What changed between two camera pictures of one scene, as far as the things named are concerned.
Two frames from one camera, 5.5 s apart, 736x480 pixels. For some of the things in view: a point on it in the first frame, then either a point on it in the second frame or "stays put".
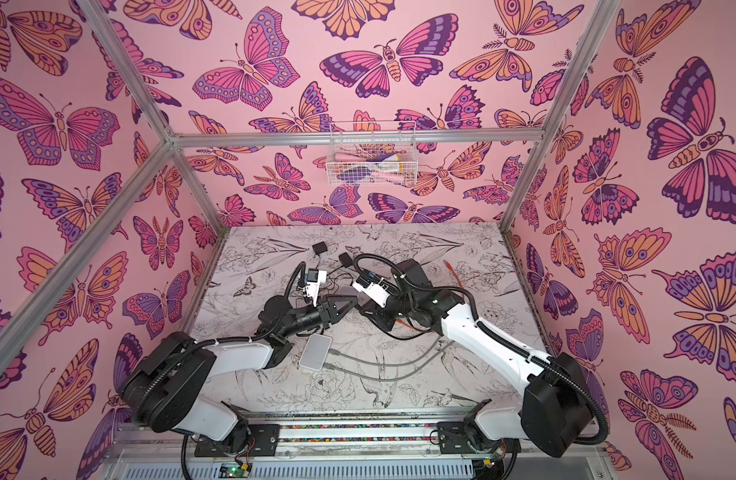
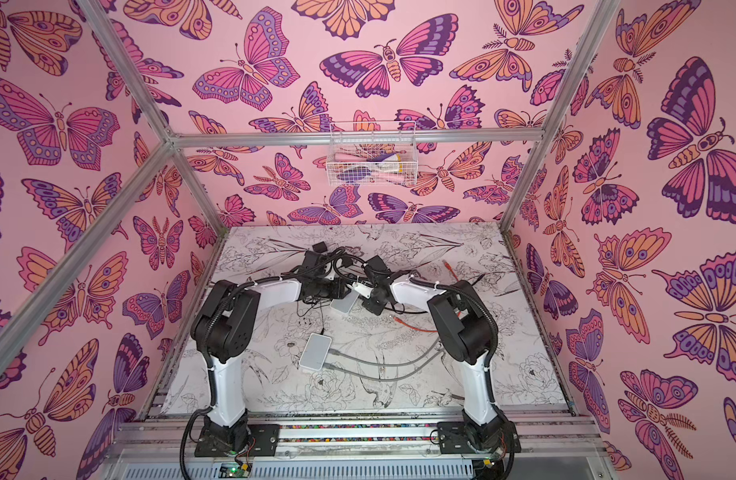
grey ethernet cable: [363, 376] stays put
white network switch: [315, 351] stays put
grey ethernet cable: [421, 356] stays put
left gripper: [325, 315] -> [340, 290]
